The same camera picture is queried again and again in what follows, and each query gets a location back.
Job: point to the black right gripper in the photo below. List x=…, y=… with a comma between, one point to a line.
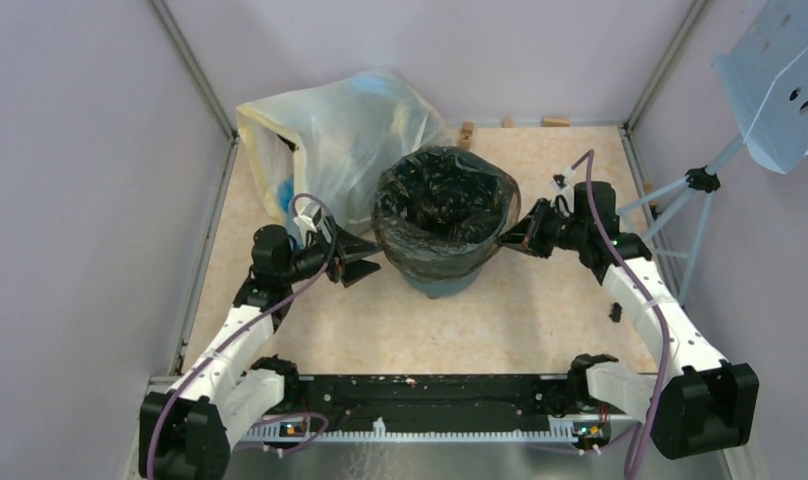
x=527, y=234

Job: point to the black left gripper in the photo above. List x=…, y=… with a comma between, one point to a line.
x=347, y=246

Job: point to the black plastic trash bag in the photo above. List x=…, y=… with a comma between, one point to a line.
x=438, y=212

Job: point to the teal plastic trash bin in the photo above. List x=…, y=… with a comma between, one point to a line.
x=437, y=289

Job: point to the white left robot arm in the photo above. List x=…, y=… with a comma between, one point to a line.
x=190, y=430

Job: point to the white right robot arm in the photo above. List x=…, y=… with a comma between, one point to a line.
x=699, y=401

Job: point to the white translucent trash bag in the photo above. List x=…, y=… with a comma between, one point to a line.
x=334, y=141

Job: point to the small black plastic part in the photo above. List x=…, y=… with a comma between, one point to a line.
x=615, y=313

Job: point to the light blue tripod stand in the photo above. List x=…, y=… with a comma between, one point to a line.
x=664, y=203

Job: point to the perforated light blue metal panel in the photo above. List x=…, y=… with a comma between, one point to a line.
x=765, y=77

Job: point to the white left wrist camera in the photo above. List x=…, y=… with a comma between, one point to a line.
x=310, y=222

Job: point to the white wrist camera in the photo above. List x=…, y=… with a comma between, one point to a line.
x=310, y=222
x=562, y=184

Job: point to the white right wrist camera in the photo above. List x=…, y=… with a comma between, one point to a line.
x=562, y=184

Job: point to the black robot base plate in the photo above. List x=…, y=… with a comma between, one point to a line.
x=442, y=404

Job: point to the white slotted cable duct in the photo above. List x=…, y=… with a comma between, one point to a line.
x=560, y=431

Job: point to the aluminium frame rails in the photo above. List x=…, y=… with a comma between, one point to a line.
x=171, y=203

